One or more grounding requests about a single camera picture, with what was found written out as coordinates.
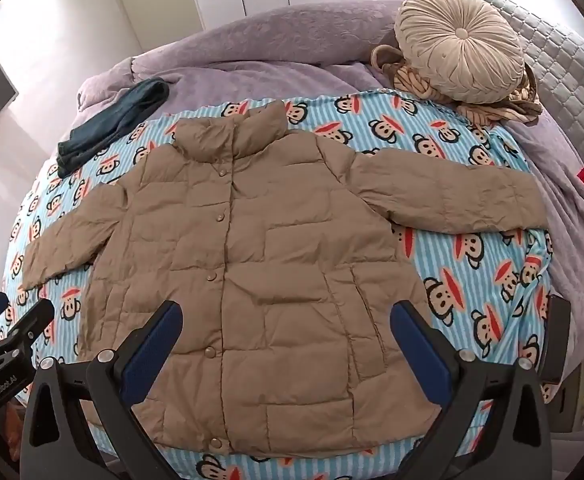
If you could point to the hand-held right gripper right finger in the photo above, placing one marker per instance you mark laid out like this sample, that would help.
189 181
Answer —
417 342

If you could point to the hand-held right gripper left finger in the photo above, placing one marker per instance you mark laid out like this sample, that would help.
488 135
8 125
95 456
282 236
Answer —
167 332

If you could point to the tan puffer jacket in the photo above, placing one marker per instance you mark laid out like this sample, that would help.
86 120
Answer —
272 270

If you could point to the black flat device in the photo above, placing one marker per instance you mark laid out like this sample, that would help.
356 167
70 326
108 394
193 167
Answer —
554 340

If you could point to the dark teal garment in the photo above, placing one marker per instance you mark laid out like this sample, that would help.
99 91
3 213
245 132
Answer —
116 120

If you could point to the striped monkey print blanket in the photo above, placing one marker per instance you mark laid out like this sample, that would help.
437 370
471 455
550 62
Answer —
372 125

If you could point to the brown striped cloth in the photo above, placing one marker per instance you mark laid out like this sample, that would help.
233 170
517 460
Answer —
487 112

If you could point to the round beige pleated cushion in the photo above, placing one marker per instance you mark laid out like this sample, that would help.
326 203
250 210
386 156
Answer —
459 45

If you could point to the purple bedspread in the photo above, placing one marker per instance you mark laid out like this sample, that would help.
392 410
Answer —
272 35

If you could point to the grey quilted headboard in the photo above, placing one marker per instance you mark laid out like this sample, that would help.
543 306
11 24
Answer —
562 60

